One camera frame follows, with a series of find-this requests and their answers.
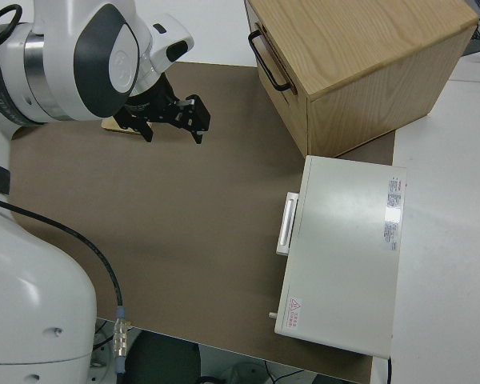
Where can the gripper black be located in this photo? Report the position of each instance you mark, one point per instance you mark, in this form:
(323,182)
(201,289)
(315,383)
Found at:
(152,102)

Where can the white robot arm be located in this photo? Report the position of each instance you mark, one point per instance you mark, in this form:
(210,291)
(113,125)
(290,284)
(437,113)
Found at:
(56,60)

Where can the wooden mug tree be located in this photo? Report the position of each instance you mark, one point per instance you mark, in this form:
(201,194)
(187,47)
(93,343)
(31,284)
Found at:
(111,124)

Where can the brown table mat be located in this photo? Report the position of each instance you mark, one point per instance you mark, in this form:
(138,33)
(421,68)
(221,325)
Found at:
(184,208)

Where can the light wooden cabinet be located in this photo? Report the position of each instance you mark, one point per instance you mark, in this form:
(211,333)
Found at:
(364,52)

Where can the white toaster oven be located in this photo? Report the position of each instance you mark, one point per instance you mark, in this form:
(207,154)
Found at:
(344,248)

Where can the red triangle warning sticker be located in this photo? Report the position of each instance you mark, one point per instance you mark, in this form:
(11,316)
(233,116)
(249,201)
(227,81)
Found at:
(294,312)

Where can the silver oven label sticker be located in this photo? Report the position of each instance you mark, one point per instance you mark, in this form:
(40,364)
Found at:
(393,212)

